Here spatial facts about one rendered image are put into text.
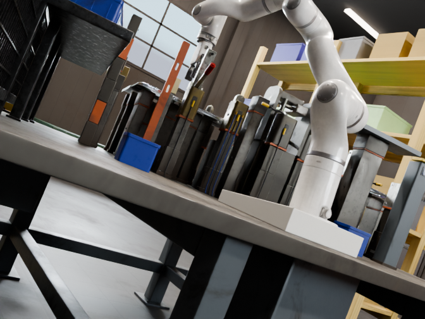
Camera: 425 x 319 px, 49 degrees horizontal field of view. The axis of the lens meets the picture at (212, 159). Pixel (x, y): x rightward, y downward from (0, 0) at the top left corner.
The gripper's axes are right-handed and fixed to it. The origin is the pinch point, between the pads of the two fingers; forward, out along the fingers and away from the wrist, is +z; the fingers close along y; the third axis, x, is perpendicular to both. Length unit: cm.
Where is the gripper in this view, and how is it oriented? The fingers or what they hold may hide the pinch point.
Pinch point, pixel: (191, 77)
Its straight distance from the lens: 197.1
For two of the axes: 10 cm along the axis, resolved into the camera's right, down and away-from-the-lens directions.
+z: -3.8, 9.3, -0.5
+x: -8.7, -3.7, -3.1
